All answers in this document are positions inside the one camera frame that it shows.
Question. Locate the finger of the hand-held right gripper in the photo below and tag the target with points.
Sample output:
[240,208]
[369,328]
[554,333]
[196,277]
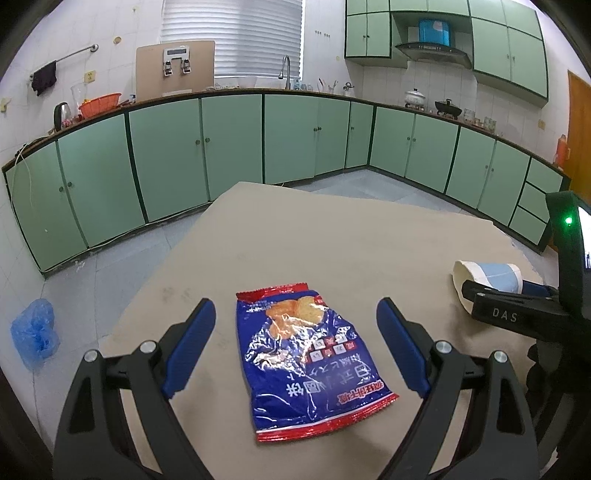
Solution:
[508,311]
[538,290]

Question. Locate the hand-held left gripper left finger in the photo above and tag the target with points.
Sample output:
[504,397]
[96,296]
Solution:
[191,350]

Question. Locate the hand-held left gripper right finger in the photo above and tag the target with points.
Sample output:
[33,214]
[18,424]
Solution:
[399,346]

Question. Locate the white blue paper cup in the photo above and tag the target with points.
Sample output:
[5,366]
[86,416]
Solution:
[496,274]

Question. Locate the blue snack bag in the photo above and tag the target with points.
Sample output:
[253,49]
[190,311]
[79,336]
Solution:
[304,369]

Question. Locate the orange bottle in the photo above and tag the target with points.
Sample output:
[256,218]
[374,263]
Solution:
[561,152]

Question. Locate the wooden door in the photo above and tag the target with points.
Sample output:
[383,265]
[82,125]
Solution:
[579,138]

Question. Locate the blue plastic bag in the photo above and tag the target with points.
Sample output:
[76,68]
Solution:
[34,332]

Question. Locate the glass jar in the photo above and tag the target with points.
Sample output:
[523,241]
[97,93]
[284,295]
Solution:
[489,123]
[469,116]

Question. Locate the green base cabinets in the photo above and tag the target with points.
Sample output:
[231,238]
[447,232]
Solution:
[171,157]

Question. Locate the black wok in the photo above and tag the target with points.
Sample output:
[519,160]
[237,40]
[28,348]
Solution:
[448,109]

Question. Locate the white cooking pot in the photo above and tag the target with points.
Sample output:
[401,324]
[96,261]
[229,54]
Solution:
[414,99]

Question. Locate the range hood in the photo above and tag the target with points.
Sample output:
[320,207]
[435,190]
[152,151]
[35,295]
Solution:
[434,53]

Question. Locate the orange basin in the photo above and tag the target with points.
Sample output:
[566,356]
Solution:
[99,105]

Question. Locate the utensil holder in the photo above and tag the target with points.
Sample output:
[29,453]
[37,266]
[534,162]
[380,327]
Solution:
[330,87]

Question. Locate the steel kettle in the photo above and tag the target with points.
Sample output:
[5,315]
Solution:
[62,116]

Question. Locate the clear plastic pitcher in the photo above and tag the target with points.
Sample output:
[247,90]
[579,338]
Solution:
[77,97]

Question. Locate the blue box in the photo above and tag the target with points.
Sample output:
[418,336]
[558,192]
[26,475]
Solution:
[434,32]

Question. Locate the wooden board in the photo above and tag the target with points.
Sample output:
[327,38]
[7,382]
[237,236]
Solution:
[150,69]

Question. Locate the metal faucet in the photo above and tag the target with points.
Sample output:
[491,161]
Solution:
[289,74]

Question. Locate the white grey device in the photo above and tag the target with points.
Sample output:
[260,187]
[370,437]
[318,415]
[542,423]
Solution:
[176,51]

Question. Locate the dark towel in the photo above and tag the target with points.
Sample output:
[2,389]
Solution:
[44,78]

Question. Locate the metal towel bar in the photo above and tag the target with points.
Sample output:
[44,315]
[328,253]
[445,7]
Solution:
[76,54]

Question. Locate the white window blind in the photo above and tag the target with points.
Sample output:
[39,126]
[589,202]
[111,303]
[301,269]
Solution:
[231,32]

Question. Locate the green wall cabinets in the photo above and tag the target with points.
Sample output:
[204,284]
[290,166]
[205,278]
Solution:
[489,50]

